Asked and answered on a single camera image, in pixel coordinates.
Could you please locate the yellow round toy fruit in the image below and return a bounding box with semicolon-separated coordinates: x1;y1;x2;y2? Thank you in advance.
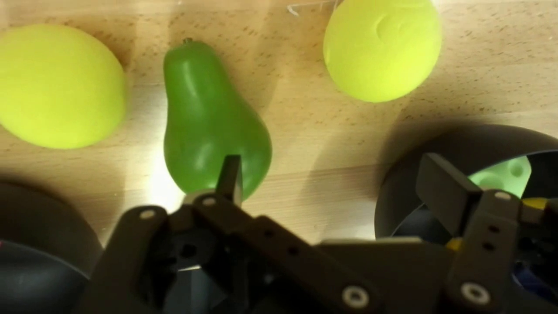
0;23;129;153

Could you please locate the green toy pear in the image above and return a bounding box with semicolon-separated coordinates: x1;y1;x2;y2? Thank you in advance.
162;39;274;203

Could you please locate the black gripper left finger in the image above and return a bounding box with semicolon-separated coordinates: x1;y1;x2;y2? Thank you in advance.
75;154;380;314

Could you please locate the pale green toy apple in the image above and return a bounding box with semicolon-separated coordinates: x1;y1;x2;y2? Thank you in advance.
468;156;534;200

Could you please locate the yellow-green ball with dent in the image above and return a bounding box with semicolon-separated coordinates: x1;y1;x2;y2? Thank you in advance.
321;0;445;105

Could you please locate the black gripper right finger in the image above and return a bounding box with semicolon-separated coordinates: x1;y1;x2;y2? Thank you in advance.
413;153;558;314

